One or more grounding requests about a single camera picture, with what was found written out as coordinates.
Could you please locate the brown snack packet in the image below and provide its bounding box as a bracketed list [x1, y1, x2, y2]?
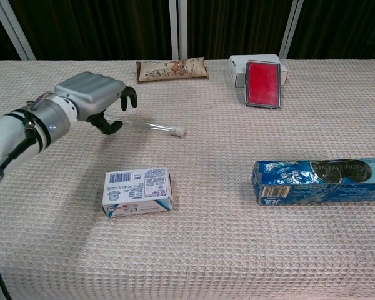
[136, 56, 210, 85]

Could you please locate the blue cookie package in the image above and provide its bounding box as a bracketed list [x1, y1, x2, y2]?
[251, 157, 375, 206]

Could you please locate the red ink pad case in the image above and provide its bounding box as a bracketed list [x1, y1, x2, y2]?
[244, 59, 284, 110]

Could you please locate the white cardboard box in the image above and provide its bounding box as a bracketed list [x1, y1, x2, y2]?
[228, 54, 289, 88]

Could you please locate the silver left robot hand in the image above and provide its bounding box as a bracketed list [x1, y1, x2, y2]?
[53, 71, 139, 136]

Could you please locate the white blue soap box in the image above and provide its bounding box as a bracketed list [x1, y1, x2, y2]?
[101, 167, 174, 219]

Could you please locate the beige waffle tablecloth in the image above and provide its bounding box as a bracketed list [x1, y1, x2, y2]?
[0, 57, 375, 300]

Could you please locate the clear glass test tube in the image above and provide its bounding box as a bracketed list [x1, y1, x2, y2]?
[107, 114, 176, 135]

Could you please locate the white partition frame post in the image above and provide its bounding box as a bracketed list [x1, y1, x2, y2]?
[169, 0, 189, 60]
[0, 0, 37, 61]
[279, 0, 304, 60]

